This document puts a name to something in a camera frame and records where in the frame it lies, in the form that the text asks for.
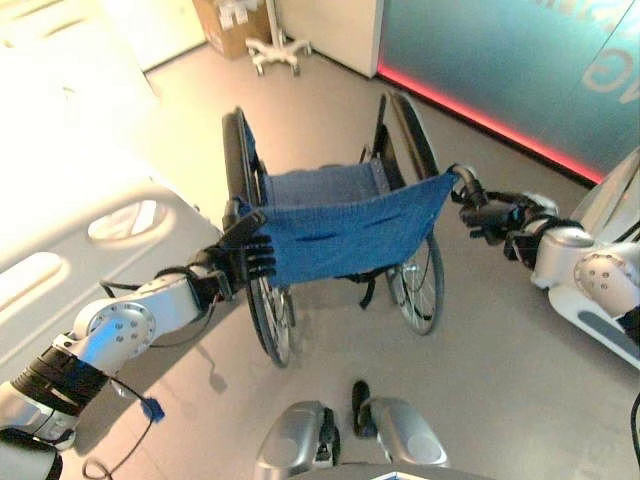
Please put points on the silver robot leg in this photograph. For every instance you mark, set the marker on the silver robot leg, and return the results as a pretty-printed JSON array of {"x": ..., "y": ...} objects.
[
  {"x": 400, "y": 430},
  {"x": 300, "y": 440}
]

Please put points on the blue fabric wheelchair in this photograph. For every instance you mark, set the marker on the blue fabric wheelchair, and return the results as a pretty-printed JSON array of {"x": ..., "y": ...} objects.
[{"x": 330, "y": 220}]

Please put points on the white wheeled stand base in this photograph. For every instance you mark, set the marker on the white wheeled stand base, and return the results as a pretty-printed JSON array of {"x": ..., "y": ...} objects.
[{"x": 277, "y": 47}]

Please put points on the brown cardboard box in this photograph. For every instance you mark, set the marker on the brown cardboard box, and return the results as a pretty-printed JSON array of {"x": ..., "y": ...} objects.
[{"x": 227, "y": 25}]

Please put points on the white cabinet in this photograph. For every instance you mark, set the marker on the white cabinet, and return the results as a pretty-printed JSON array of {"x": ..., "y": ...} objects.
[{"x": 332, "y": 32}]

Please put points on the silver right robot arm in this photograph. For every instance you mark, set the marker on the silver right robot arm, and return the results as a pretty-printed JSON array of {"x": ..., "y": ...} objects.
[{"x": 575, "y": 257}]

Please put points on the white hospital bed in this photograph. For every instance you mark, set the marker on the white hospital bed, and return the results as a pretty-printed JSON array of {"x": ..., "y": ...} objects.
[{"x": 75, "y": 165}]

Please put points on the silver left robot leg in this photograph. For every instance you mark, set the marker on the silver left robot leg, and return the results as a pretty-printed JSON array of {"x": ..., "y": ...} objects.
[{"x": 300, "y": 440}]

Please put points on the red light strip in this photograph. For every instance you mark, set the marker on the red light strip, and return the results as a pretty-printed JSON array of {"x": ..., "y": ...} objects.
[{"x": 487, "y": 127}]

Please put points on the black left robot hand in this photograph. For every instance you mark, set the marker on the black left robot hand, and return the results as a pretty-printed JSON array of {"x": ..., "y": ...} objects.
[{"x": 245, "y": 251}]

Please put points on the silver right robot leg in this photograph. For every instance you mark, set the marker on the silver right robot leg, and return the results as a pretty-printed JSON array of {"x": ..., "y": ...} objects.
[{"x": 400, "y": 430}]

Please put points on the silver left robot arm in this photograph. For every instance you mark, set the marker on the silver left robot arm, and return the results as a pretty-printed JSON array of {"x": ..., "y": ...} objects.
[{"x": 95, "y": 350}]

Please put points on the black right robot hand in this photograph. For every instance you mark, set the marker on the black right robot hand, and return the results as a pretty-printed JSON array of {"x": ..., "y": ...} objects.
[{"x": 481, "y": 212}]

